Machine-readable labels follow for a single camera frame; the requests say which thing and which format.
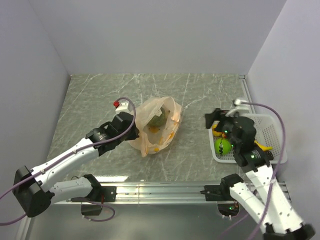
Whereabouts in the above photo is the yellow pear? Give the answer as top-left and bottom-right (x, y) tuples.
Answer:
(211, 124), (226, 138)

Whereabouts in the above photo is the yellow banana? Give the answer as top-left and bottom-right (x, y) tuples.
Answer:
(254, 140), (273, 152)

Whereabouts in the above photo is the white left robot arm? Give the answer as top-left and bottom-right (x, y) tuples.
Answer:
(12, 111), (139, 218)

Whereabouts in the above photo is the bright green apple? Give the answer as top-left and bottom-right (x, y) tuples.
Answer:
(214, 138), (232, 156)

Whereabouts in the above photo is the orange translucent plastic bag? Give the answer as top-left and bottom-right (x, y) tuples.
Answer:
(129, 96), (182, 157)

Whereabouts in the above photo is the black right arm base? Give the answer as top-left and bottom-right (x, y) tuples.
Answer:
(200, 184), (241, 219)

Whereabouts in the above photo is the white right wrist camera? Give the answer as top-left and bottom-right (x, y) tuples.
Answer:
(225, 98), (251, 118)

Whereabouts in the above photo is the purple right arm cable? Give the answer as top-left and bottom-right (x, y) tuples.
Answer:
(218, 101), (286, 240)

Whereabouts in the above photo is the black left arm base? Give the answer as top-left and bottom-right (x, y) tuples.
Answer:
(70, 186), (117, 222)

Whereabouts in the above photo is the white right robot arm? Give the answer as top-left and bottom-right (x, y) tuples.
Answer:
(204, 108), (316, 240)

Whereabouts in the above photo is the white perforated plastic basket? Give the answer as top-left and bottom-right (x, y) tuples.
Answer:
(208, 113), (283, 164)

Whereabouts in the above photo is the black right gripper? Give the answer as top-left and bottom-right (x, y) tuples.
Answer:
(203, 107), (242, 148)

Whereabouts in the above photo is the dark brown round fruit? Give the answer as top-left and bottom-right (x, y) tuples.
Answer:
(264, 150), (274, 161)

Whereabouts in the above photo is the green round fruit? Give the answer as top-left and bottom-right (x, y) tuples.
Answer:
(148, 107), (167, 127)

